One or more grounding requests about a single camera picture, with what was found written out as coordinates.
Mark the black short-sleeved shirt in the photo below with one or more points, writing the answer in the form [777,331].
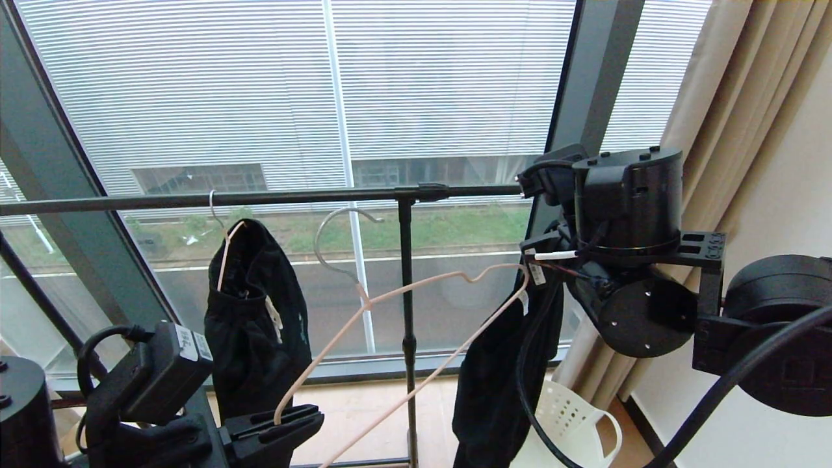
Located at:
[494,390]

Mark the beige curtain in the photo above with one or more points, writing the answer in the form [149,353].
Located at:
[715,130]

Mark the black clothes rack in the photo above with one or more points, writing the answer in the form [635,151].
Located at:
[407,247]

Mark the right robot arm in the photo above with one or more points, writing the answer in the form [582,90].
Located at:
[624,195]

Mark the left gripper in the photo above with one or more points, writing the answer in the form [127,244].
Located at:
[162,448]

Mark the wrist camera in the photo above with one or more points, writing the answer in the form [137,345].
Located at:
[552,185]
[149,377]

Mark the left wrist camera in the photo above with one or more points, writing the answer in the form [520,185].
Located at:
[149,377]

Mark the white laundry basket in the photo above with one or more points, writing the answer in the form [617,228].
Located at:
[585,429]

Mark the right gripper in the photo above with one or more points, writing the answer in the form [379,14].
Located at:
[650,318]

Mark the pink clothes hanger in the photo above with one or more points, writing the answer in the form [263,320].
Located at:
[325,348]
[229,260]

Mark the window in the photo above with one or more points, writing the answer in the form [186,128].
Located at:
[195,97]

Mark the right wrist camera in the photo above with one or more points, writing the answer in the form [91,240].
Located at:
[552,185]

